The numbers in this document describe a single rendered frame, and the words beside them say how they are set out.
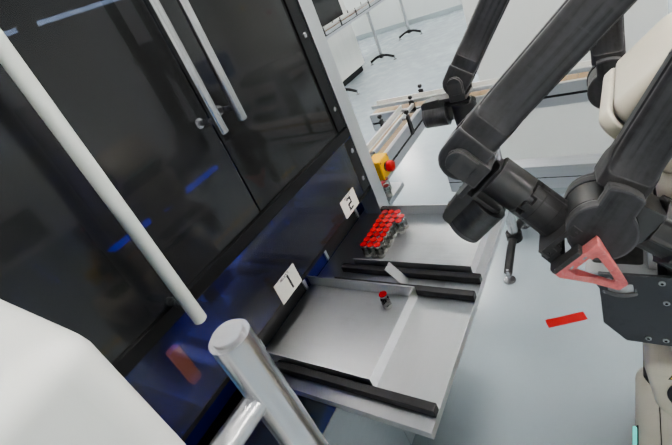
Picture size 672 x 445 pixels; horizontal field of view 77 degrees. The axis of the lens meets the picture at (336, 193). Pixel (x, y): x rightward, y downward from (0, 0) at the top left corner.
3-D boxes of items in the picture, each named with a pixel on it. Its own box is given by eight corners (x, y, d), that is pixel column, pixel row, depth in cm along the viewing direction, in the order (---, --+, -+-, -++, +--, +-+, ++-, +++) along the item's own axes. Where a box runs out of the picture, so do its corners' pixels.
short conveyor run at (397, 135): (369, 212, 154) (354, 175, 147) (335, 212, 163) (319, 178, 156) (429, 125, 200) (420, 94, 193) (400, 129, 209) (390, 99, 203)
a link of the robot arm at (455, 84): (459, 76, 92) (468, 65, 99) (410, 87, 99) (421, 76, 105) (471, 127, 97) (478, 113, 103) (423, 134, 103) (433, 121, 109)
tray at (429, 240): (357, 267, 123) (353, 258, 122) (391, 213, 141) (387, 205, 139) (473, 277, 103) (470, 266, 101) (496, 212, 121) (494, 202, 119)
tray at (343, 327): (259, 357, 107) (253, 348, 105) (311, 284, 125) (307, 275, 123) (375, 389, 87) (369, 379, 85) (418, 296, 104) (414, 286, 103)
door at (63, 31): (87, 386, 69) (-277, 23, 43) (258, 212, 100) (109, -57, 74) (89, 387, 68) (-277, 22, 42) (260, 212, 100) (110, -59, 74)
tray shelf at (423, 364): (251, 379, 105) (247, 374, 104) (369, 210, 152) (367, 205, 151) (434, 439, 76) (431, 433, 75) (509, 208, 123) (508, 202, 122)
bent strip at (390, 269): (390, 286, 111) (383, 269, 109) (395, 278, 113) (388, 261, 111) (442, 291, 103) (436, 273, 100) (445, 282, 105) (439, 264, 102)
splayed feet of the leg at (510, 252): (500, 284, 214) (495, 263, 208) (518, 223, 248) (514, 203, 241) (517, 285, 209) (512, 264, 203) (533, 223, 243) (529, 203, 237)
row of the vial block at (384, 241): (377, 258, 123) (371, 246, 121) (399, 220, 135) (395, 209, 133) (383, 259, 122) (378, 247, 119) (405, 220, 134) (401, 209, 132)
